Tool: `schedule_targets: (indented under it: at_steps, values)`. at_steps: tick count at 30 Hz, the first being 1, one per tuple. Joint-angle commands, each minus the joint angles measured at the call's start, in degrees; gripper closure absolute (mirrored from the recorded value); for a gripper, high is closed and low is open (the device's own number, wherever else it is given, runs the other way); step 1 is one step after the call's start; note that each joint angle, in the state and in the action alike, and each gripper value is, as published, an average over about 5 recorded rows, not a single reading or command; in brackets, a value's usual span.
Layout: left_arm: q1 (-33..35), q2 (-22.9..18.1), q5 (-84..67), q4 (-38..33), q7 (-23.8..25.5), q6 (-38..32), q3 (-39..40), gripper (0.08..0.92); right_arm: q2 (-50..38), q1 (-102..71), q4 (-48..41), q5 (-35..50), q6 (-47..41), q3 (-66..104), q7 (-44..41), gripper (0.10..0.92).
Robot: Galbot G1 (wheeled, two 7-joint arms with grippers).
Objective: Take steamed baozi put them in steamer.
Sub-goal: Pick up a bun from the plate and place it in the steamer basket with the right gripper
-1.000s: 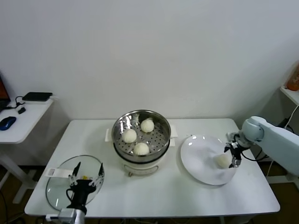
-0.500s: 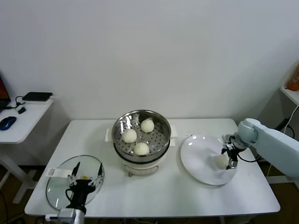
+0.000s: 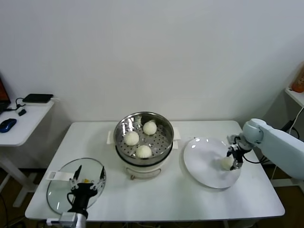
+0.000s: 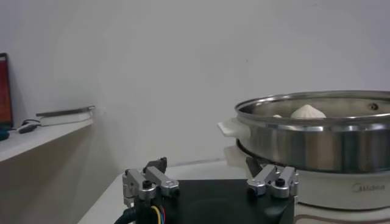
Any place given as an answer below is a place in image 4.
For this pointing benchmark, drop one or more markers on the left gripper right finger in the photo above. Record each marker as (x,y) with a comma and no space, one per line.
(286,182)

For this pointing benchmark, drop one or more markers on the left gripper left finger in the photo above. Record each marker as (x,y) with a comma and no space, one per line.
(137,182)

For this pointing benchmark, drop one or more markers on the white steamed baozi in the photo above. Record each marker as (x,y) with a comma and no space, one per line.
(277,116)
(307,112)

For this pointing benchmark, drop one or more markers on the stainless steel steamer basket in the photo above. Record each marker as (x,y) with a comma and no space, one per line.
(304,146)

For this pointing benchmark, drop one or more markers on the white electric cooker base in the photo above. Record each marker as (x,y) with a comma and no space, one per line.
(329,191)

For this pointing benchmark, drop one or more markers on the flat white box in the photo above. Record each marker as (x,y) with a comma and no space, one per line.
(67,119)

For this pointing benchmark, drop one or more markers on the white side desk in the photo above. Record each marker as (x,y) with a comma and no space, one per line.
(36,141)

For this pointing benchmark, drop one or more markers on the laptop with red screen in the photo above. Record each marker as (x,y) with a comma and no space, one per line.
(5,91)

